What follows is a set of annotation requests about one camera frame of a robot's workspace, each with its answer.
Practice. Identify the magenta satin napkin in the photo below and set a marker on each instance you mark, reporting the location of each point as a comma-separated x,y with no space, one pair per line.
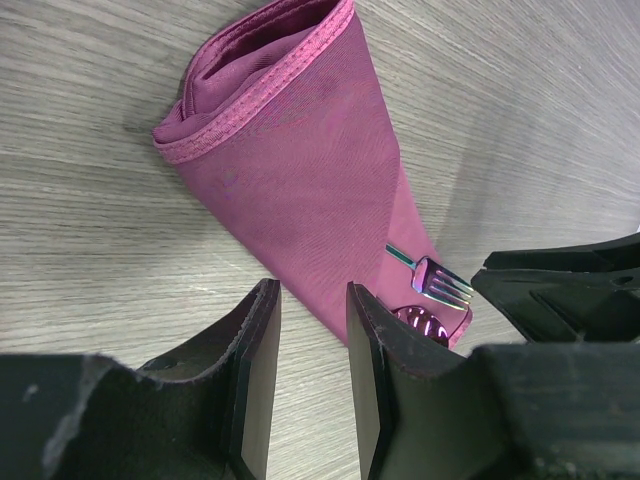
282,133

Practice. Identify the iridescent fork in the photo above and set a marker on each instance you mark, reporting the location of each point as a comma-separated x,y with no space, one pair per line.
435,282

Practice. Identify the iridescent purple spoon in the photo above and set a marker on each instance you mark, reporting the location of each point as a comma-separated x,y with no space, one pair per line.
424,322

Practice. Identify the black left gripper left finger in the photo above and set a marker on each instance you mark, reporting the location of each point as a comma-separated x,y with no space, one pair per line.
202,410

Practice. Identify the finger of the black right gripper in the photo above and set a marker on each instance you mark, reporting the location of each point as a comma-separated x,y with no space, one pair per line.
555,306
610,256

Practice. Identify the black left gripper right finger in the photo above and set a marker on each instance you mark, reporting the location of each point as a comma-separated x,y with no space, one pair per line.
528,411

